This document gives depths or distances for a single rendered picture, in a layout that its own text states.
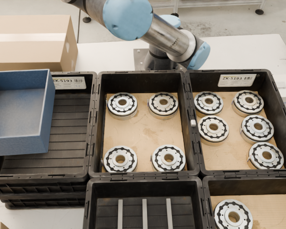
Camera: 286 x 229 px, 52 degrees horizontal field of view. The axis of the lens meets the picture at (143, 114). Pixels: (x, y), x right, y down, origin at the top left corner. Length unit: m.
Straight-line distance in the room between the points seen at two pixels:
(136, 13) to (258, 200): 0.61
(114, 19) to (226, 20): 2.33
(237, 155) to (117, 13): 0.56
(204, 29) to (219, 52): 1.35
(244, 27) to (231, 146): 2.07
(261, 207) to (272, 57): 0.84
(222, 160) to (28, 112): 0.58
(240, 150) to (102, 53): 0.81
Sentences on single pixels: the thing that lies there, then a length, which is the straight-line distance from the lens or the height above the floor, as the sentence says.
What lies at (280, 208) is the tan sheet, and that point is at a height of 0.83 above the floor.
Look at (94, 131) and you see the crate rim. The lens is 0.87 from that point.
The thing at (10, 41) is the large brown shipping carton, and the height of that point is 0.90.
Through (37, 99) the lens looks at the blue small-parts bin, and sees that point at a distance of 0.80.
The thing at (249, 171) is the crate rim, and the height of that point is 0.93.
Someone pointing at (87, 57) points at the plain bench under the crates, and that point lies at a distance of 1.45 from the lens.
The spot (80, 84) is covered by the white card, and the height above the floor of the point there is 0.88.
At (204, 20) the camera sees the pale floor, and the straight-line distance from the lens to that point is 2.95.
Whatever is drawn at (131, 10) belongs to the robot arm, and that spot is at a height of 1.24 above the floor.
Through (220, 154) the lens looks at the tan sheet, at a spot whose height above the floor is 0.83.
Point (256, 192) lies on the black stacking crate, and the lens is 0.93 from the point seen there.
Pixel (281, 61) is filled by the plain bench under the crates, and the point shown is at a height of 0.70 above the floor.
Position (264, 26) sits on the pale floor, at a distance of 3.05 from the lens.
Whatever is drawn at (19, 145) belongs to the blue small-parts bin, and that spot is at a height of 1.10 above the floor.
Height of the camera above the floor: 1.64
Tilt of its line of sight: 52 degrees down
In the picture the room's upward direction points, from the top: straight up
